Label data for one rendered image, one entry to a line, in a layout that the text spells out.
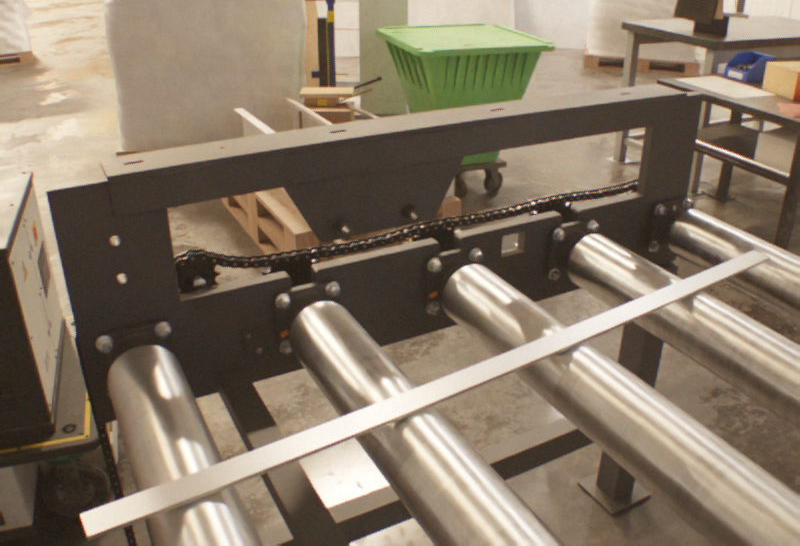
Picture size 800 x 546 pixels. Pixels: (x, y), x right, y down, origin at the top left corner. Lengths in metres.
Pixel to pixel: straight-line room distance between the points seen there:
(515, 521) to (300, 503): 0.33
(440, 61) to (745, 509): 3.08
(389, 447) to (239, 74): 3.76
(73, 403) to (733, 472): 1.67
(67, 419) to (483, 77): 2.67
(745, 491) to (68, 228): 0.97
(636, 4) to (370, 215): 6.83
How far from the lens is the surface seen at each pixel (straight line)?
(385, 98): 5.05
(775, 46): 4.84
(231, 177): 1.15
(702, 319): 1.29
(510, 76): 3.94
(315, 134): 1.22
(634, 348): 1.91
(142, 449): 0.99
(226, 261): 1.27
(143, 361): 1.12
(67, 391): 2.19
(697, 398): 2.69
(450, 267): 1.37
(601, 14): 7.95
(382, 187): 1.26
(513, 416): 2.45
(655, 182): 1.70
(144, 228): 1.15
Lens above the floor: 1.51
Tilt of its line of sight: 26 degrees down
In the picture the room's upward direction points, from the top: 1 degrees clockwise
